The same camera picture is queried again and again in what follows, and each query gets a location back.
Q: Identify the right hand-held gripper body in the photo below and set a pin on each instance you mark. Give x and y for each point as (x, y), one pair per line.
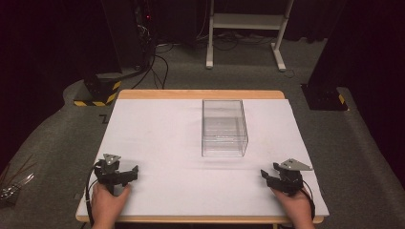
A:
(289, 176)

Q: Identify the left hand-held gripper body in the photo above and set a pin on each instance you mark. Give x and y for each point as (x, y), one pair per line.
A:
(110, 173)

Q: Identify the person's left hand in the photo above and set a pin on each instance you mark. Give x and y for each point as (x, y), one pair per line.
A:
(107, 203)

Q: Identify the person's right hand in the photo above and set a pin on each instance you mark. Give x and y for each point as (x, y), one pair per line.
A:
(296, 208)

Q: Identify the white table mat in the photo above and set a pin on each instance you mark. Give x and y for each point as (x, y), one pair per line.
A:
(178, 152)

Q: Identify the clear plastic box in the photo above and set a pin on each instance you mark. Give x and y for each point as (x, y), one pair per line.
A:
(224, 128)

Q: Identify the black yellow striped stand base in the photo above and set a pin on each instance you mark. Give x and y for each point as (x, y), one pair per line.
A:
(100, 90)

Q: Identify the metal tongs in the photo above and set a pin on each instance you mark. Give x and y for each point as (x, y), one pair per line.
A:
(14, 187)

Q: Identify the wooden table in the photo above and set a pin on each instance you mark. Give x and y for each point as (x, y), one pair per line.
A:
(200, 94)

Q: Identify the black equipment tower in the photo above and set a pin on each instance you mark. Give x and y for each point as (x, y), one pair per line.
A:
(143, 31)

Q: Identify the white metal stand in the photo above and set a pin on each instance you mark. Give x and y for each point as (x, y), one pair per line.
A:
(245, 28)

